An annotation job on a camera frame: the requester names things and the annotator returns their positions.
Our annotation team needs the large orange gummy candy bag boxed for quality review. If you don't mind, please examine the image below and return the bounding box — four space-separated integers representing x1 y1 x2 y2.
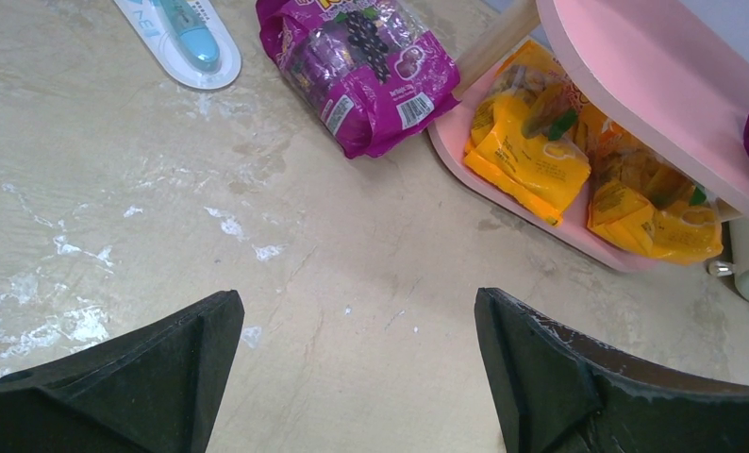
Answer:
462 41 591 227

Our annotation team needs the pink three-tier shelf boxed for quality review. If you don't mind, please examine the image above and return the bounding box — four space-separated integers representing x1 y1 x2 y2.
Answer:
428 1 749 272

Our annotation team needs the blue white blister pack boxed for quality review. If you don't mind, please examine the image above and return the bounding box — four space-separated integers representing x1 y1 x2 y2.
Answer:
115 0 242 91

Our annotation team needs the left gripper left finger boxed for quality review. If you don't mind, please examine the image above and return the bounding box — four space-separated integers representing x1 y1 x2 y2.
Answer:
0 290 244 452

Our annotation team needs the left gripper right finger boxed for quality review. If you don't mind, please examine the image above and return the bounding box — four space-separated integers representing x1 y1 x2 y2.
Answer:
474 288 749 452

